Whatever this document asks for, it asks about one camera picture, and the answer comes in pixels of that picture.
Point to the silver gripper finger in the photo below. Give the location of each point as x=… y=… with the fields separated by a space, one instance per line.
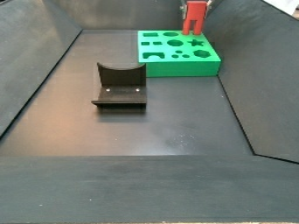
x=209 y=4

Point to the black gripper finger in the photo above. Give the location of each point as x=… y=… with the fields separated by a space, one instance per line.
x=182 y=6

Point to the red square-circle peg block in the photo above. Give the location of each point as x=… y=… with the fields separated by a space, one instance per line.
x=194 y=14

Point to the green foam shape board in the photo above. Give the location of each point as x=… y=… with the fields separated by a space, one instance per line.
x=177 y=55

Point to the black curved holder bracket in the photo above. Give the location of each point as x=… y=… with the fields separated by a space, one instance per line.
x=122 y=86

